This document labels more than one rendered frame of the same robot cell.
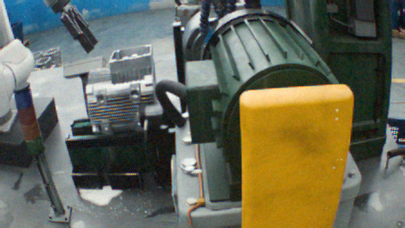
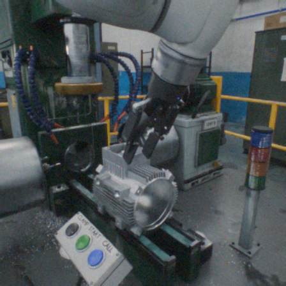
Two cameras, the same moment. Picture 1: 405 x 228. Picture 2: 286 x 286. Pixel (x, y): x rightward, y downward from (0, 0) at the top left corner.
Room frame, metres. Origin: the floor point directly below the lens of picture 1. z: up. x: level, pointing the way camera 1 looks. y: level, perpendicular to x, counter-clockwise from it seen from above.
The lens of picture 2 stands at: (1.56, 0.78, 1.38)
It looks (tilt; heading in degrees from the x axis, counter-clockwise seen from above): 16 degrees down; 232
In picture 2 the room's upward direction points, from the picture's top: straight up
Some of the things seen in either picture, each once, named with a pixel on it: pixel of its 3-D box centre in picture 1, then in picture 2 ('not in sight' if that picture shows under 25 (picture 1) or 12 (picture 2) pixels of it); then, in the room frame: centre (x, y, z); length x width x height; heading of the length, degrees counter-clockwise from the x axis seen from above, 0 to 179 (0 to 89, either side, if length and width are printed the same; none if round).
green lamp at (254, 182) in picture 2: (34, 142); (255, 179); (0.86, 0.45, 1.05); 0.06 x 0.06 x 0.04
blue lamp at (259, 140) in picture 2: (23, 97); (261, 138); (0.86, 0.45, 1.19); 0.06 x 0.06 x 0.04
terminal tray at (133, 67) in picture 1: (131, 64); (126, 159); (1.17, 0.18, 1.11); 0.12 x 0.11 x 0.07; 92
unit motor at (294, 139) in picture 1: (250, 174); (198, 113); (0.53, -0.06, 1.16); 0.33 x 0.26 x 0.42; 1
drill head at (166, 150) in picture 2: not in sight; (151, 142); (0.84, -0.09, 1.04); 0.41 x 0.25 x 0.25; 1
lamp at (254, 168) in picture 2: (30, 128); (257, 166); (0.86, 0.45, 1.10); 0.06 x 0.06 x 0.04
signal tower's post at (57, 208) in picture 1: (38, 156); (253, 191); (0.86, 0.45, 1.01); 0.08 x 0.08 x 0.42; 1
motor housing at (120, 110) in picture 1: (122, 97); (134, 191); (1.17, 0.22, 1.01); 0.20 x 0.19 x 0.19; 92
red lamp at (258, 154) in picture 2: (26, 112); (259, 152); (0.86, 0.45, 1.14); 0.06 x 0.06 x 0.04
